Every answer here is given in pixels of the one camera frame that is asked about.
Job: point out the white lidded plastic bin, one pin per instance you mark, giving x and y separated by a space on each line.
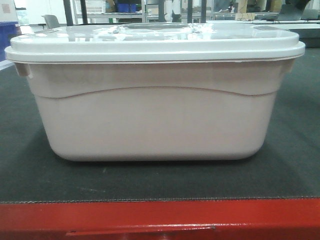
156 91

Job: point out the blue bin far left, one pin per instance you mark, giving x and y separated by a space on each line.
8 30

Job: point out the grey office chair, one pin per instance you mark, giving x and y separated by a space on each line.
51 21

